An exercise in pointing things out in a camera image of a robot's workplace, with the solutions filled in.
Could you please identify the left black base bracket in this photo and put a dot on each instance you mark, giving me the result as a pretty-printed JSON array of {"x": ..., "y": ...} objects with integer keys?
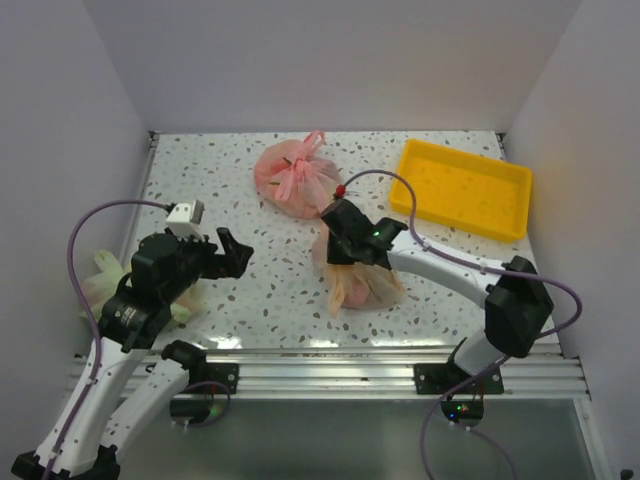
[{"x": 227, "y": 374}]

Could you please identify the orange plastic fruit bag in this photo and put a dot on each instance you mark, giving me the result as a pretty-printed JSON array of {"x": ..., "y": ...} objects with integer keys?
[{"x": 357, "y": 286}]

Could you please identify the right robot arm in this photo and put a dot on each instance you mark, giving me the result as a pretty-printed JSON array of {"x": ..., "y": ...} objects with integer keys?
[{"x": 515, "y": 302}]

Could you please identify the yellow plastic tray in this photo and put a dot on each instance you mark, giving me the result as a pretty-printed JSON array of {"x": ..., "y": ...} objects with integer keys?
[{"x": 479, "y": 195}]

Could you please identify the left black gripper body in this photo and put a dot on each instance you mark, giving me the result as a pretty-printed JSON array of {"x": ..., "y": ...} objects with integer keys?
[{"x": 198, "y": 260}]

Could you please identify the aluminium frame rail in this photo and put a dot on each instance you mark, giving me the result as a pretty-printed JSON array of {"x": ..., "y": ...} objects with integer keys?
[{"x": 387, "y": 373}]

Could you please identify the right black base bracket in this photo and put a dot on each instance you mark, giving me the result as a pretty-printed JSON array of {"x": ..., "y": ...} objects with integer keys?
[{"x": 438, "y": 378}]

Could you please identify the green plastic fruit bag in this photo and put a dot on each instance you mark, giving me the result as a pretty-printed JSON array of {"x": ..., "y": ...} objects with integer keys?
[{"x": 101, "y": 287}]

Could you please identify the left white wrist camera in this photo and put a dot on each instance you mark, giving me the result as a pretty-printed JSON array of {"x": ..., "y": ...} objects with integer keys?
[{"x": 184, "y": 219}]

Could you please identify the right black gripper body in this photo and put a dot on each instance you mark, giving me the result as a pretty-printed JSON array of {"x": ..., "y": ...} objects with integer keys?
[{"x": 339, "y": 250}]

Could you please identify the black base bracket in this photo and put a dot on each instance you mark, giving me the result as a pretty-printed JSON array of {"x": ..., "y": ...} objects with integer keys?
[
  {"x": 227, "y": 374},
  {"x": 438, "y": 378}
]

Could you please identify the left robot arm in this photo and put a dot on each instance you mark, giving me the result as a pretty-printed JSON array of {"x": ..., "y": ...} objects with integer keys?
[{"x": 96, "y": 426}]

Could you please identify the pink knotted plastic bag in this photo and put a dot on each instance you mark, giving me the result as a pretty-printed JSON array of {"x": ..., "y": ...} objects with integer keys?
[{"x": 293, "y": 177}]

